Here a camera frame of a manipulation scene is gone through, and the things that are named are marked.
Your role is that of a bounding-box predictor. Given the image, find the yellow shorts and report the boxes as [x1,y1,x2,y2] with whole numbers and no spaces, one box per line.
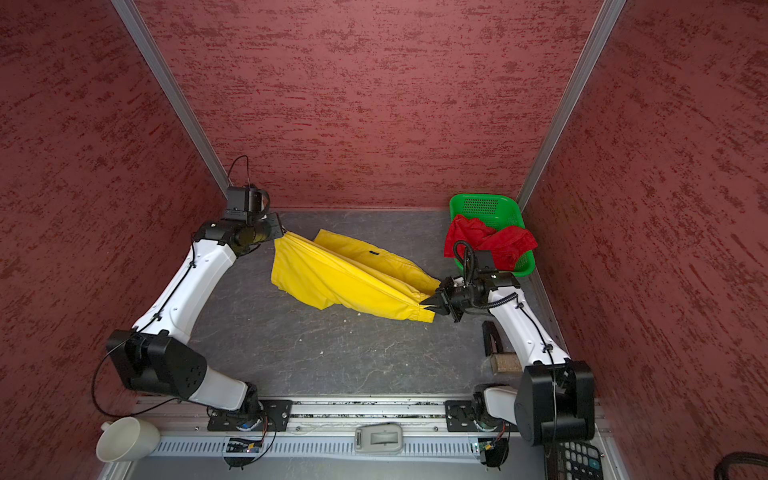
[271,230,440,323]

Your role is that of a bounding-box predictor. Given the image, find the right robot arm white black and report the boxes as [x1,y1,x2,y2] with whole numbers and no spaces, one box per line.
[421,240,595,446]

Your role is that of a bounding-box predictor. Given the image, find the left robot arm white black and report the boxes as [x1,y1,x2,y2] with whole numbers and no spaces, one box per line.
[105,213,285,431]

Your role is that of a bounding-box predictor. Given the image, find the red shorts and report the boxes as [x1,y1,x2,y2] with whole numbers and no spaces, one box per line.
[444,215,538,271]

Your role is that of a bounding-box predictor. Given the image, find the small wooden block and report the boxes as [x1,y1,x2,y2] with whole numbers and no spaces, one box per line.
[490,353,524,375]

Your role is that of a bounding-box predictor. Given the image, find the green plastic basket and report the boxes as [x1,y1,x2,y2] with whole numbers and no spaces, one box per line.
[449,194,535,277]

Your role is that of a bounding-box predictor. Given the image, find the grey tape dispenser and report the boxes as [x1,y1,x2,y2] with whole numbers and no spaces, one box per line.
[354,423,404,456]

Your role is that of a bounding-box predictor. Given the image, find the black calculator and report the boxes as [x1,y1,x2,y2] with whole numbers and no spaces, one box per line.
[545,441,604,480]

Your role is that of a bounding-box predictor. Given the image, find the white ceramic cup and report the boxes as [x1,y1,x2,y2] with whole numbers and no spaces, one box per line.
[96,417,161,463]

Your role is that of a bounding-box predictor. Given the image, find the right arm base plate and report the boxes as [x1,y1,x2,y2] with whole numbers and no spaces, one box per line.
[444,399,518,434]

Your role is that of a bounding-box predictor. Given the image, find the aluminium rail frame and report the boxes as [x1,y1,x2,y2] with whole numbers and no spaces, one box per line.
[95,392,631,480]

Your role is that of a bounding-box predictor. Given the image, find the left corner aluminium post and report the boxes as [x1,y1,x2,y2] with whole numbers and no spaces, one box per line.
[111,0,230,205]

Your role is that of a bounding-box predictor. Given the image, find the corner aluminium post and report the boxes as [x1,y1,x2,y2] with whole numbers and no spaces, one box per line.
[111,0,230,205]
[517,0,626,211]

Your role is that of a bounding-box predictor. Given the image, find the right circuit board with wires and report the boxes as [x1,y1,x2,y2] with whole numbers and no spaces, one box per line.
[478,422,510,470]

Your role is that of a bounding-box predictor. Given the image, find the circuit board with wires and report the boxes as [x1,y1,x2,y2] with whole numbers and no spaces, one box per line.
[478,422,510,470]
[223,416,277,470]

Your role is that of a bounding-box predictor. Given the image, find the white slotted cable duct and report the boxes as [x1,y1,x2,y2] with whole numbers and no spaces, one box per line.
[151,436,480,462]

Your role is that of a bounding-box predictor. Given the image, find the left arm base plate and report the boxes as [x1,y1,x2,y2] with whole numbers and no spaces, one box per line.
[206,399,294,433]

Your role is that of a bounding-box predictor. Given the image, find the left circuit board with wires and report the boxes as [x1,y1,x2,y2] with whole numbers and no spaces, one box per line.
[223,416,277,470]

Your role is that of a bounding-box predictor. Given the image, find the black cable coil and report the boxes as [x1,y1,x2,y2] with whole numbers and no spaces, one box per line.
[713,451,768,480]

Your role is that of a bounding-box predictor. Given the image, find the right corner aluminium post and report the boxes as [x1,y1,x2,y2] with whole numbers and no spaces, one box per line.
[517,0,626,211]

